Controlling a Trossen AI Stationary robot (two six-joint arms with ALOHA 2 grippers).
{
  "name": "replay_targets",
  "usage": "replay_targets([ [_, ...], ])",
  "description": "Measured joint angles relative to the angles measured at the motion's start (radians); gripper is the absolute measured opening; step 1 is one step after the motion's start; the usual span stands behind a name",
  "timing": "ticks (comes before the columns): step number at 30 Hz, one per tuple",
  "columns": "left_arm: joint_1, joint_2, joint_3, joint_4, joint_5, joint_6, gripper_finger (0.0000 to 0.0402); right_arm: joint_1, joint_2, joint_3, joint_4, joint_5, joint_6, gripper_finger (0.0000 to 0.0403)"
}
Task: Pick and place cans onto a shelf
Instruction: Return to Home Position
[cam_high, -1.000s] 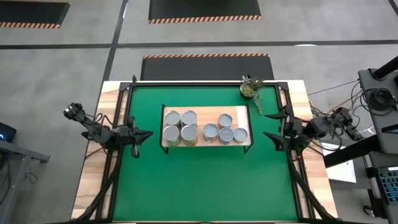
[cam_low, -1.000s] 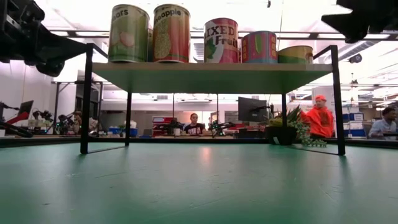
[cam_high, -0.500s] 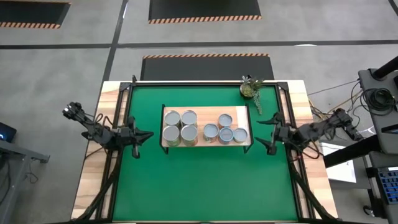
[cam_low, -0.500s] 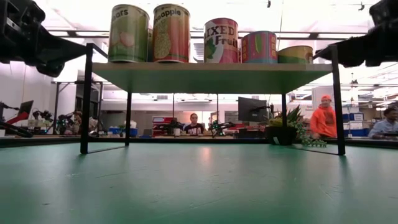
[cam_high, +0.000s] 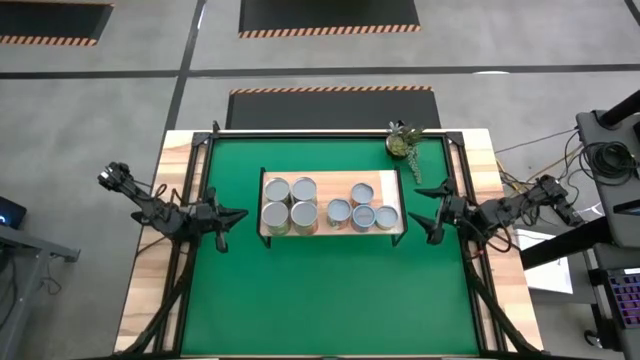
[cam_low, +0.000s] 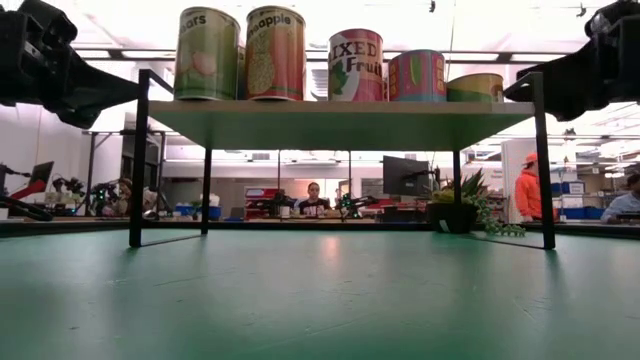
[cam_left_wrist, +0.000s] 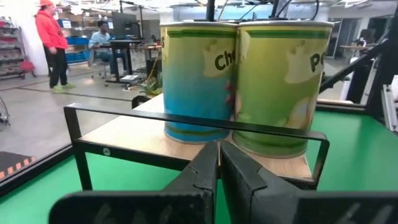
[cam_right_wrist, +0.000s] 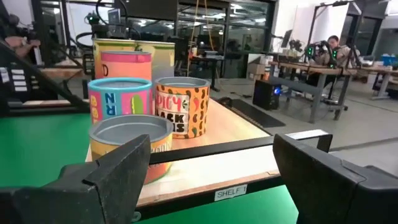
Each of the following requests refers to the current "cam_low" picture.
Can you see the blue storage bin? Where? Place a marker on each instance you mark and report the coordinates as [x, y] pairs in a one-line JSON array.
[[215, 212]]

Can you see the pineapple labelled can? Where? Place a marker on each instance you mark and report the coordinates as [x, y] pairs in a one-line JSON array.
[[275, 55]]

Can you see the mixed fruit labelled can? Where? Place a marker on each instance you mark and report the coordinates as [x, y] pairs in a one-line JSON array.
[[355, 70]]

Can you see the person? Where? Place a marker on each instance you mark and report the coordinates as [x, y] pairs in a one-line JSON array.
[[313, 192], [527, 192], [125, 190], [622, 205]]

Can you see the pink and blue can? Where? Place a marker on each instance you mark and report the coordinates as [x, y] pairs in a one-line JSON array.
[[417, 77]]

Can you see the black computer monitor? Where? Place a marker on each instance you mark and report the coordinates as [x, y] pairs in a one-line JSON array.
[[405, 175]]

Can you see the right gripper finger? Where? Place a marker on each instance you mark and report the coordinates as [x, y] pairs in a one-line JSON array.
[[570, 90]]

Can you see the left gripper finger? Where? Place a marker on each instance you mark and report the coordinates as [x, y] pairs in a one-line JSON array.
[[95, 100]]

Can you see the blue storage bins shelf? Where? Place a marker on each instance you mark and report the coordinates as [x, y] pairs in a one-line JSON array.
[[575, 212]]

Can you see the short yellow green can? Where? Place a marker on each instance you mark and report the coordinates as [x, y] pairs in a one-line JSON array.
[[475, 87]]

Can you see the green table mat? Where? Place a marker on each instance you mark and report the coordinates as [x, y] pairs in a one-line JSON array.
[[320, 300]]

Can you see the dark grey background cabinet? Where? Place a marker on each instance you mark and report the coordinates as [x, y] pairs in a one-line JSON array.
[[150, 165]]

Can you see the black pole stand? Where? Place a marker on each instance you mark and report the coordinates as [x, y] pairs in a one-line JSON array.
[[92, 155]]

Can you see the pears labelled can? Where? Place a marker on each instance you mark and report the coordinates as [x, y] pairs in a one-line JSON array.
[[207, 55]]

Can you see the cherries labelled can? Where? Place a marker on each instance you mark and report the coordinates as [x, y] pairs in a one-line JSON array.
[[241, 75]]

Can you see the potted succulent plant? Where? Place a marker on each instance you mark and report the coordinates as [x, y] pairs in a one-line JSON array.
[[452, 217]]

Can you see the small hanging lamp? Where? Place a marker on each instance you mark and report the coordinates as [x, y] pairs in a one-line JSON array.
[[568, 131]]

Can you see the white louvred air vent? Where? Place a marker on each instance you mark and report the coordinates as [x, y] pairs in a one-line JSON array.
[[320, 82]]

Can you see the red bin rack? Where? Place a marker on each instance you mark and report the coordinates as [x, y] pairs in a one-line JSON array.
[[260, 205]]

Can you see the wooden shelf black metal legs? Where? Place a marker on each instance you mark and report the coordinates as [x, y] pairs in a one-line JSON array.
[[340, 125]]

